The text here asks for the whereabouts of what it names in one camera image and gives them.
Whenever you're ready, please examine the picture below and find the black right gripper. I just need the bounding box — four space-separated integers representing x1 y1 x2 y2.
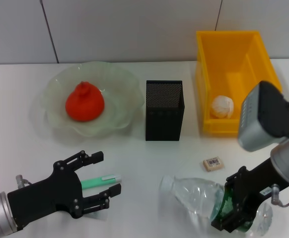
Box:
211 158 289 234

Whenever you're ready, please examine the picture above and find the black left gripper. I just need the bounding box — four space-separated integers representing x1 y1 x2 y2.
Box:
7 150 122 226

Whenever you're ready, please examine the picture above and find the mint green pen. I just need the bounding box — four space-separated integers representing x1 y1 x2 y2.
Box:
79 174 122 190

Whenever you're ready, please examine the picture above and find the clear plastic water bottle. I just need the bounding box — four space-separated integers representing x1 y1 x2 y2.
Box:
160 175 274 235

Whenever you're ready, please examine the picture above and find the red pomegranate-shaped toy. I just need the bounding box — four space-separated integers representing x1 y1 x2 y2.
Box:
65 80 105 122

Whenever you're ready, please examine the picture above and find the white paper ball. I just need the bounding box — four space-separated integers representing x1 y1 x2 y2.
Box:
211 95 235 119

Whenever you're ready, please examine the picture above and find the beige eraser with barcode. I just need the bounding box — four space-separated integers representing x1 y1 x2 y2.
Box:
202 155 226 173

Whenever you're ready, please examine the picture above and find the black mesh pen holder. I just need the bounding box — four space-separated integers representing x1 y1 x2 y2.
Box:
145 79 186 142

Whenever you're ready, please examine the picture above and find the pale green glass fruit plate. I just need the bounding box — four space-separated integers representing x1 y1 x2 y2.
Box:
31 61 145 138

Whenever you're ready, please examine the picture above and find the yellow plastic bin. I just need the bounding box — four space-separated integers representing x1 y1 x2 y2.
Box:
195 30 283 137

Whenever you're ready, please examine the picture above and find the right gripper cable with plugs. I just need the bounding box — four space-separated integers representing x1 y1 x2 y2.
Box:
271 183 289 208

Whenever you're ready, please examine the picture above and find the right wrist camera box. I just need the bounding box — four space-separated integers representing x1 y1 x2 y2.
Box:
237 80 289 152

